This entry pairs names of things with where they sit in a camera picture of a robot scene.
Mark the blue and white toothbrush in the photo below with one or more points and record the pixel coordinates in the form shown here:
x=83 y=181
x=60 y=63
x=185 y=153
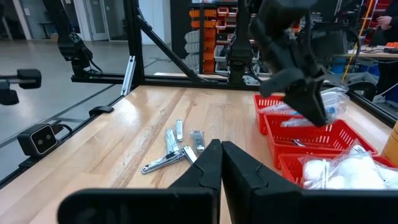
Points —
x=335 y=99

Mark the cotton swabs and balls bag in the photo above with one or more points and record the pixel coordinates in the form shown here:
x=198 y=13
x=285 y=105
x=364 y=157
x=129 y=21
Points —
x=314 y=174

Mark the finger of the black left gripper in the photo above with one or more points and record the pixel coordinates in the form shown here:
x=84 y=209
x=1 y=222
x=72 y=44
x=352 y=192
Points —
x=280 y=82
x=311 y=102

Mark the labelled vanity pack bag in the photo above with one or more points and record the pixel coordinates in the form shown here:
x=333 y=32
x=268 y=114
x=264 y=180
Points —
x=357 y=168

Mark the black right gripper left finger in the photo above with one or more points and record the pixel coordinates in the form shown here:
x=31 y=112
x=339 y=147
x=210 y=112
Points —
x=155 y=205

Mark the wooden workbench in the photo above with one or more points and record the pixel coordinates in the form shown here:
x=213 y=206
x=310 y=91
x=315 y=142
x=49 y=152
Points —
x=373 y=55

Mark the cotton balls clear bag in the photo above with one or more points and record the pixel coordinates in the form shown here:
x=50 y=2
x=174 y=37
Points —
x=392 y=177

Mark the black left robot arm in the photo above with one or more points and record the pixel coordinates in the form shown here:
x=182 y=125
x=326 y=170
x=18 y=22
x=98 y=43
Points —
x=239 y=46

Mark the black table-level camera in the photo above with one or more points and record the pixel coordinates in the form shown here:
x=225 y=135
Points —
x=38 y=140

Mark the silver aluminium bar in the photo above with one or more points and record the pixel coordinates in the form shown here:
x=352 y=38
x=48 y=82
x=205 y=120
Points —
x=129 y=74

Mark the red plastic basket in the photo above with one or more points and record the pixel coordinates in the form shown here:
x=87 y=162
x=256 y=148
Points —
x=342 y=137
x=264 y=102
x=289 y=168

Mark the black table clamp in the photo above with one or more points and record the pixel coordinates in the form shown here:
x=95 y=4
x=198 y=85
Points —
x=101 y=110

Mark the person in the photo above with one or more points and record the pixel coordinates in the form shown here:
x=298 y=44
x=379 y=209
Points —
x=390 y=18

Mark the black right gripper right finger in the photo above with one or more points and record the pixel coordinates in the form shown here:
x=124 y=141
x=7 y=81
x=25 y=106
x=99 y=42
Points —
x=280 y=208

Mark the shelf with orange bins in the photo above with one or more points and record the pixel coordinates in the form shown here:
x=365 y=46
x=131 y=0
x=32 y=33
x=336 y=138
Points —
x=210 y=31

